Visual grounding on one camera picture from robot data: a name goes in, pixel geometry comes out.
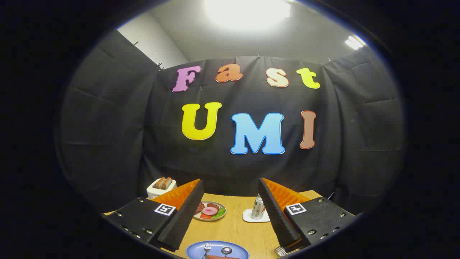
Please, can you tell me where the large bright ceiling light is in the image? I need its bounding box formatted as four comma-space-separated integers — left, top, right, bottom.
205, 0, 291, 31

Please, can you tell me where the blue round plate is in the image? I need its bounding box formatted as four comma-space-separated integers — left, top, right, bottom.
185, 240, 249, 259

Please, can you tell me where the small ceiling light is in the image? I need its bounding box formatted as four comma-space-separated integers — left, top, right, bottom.
345, 35, 366, 50

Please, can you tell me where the white square coaster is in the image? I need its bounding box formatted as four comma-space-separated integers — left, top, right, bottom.
242, 209, 271, 223

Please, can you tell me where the white and green drink can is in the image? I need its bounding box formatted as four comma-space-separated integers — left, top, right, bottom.
251, 194, 266, 220

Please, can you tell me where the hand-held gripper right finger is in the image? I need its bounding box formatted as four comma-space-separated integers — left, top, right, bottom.
258, 177, 356, 249

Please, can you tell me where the white plate with food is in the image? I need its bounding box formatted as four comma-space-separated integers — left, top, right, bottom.
193, 201, 227, 221

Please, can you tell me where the black backdrop cloth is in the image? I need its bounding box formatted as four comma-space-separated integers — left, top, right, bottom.
54, 29, 406, 216

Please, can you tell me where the white toaster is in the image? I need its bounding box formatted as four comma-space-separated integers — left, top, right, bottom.
146, 177, 177, 199

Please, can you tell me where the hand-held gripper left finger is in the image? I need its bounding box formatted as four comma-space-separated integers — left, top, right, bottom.
103, 179, 204, 252

